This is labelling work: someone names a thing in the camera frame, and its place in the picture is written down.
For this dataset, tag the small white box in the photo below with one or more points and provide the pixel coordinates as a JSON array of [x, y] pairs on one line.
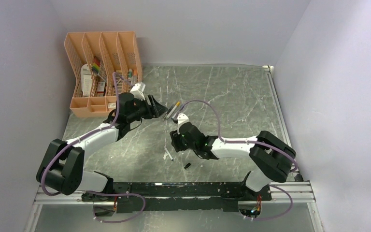
[[111, 105]]

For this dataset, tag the silver marker pen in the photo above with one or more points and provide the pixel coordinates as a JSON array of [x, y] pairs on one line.
[[171, 111]]

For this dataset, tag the green glue stick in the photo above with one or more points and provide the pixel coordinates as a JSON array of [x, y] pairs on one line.
[[130, 72]]

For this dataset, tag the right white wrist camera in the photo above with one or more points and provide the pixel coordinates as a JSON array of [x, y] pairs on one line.
[[182, 119]]

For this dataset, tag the white paper box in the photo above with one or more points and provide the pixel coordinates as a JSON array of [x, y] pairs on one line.
[[86, 80]]

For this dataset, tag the coloured marker set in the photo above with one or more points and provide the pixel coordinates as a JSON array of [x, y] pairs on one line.
[[96, 66]]

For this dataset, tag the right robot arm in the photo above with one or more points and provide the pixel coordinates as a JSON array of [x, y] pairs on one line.
[[272, 157]]

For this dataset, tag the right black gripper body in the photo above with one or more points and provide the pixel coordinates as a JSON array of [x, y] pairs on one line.
[[180, 143]]

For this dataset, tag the small red box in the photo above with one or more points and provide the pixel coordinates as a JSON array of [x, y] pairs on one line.
[[101, 89]]

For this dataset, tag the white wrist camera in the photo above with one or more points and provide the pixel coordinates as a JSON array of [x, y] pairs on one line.
[[182, 119], [138, 91]]

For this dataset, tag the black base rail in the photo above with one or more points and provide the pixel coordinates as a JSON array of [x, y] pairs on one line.
[[135, 196]]

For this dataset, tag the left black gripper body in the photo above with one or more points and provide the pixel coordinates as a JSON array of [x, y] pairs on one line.
[[148, 112]]

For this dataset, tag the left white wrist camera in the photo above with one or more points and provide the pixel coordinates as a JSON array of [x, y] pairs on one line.
[[138, 91]]

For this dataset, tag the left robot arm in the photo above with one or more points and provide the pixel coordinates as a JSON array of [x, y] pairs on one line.
[[62, 167]]

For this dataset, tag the orange plastic file organizer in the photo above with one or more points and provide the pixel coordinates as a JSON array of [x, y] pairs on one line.
[[118, 52]]

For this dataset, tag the orange glue stick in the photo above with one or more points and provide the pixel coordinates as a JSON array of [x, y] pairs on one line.
[[134, 76]]

